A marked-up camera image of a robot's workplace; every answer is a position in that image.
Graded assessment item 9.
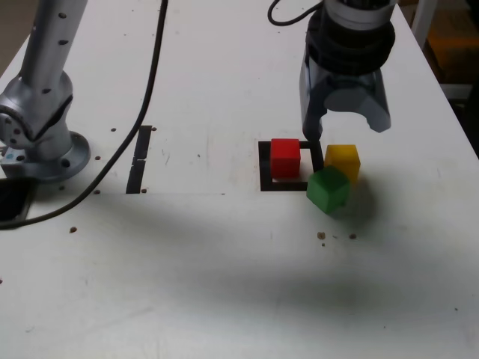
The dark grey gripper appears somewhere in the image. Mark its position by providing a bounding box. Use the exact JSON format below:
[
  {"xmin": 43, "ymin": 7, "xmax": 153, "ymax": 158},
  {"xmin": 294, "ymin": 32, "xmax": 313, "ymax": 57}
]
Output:
[{"xmin": 299, "ymin": 55, "xmax": 392, "ymax": 142}]

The yellow cube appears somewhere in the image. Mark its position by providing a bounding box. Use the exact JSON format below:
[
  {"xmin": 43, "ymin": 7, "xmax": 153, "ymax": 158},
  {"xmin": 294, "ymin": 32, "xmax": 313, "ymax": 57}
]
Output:
[{"xmin": 323, "ymin": 144, "xmax": 361, "ymax": 185}]

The red cube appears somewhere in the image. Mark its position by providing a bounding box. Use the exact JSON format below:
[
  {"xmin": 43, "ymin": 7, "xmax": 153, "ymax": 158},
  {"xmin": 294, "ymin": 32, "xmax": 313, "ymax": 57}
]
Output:
[{"xmin": 270, "ymin": 138, "xmax": 302, "ymax": 180}]

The green cube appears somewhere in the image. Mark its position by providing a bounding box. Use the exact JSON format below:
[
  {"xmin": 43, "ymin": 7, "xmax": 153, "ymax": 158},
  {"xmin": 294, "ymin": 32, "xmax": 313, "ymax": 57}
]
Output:
[{"xmin": 305, "ymin": 166, "xmax": 352, "ymax": 215}]

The black tape square outline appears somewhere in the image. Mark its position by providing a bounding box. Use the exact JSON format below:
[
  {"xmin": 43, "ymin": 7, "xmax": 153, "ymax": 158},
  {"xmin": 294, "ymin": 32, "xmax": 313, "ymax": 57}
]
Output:
[{"xmin": 257, "ymin": 140, "xmax": 325, "ymax": 192}]

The white metal crossbar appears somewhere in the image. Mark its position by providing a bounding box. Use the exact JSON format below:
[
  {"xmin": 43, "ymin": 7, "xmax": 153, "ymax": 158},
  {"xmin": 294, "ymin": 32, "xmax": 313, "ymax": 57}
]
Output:
[{"xmin": 441, "ymin": 83, "xmax": 473, "ymax": 101}]

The black tape strip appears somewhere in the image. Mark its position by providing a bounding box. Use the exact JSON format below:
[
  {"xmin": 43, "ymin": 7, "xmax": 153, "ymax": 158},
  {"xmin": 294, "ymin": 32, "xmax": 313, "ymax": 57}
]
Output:
[{"xmin": 126, "ymin": 126, "xmax": 153, "ymax": 194}]

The small white box blue sticker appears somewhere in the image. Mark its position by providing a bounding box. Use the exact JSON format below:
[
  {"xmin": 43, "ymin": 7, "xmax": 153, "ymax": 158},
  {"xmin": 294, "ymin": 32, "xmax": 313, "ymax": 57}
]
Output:
[{"xmin": 0, "ymin": 147, "xmax": 28, "ymax": 166}]

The thin looped black cable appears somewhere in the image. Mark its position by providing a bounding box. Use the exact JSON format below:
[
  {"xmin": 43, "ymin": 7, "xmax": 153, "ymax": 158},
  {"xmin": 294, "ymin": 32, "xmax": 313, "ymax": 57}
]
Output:
[{"xmin": 266, "ymin": 0, "xmax": 325, "ymax": 27}]

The white metal frame post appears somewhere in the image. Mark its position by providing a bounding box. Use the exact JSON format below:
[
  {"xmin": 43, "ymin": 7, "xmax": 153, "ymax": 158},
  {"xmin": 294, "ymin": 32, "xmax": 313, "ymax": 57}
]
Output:
[{"xmin": 410, "ymin": 0, "xmax": 442, "ymax": 49}]

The thick black cable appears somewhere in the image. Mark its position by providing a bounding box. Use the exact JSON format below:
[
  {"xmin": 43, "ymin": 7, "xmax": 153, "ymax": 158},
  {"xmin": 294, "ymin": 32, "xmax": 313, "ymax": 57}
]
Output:
[{"xmin": 0, "ymin": 0, "xmax": 168, "ymax": 230}]

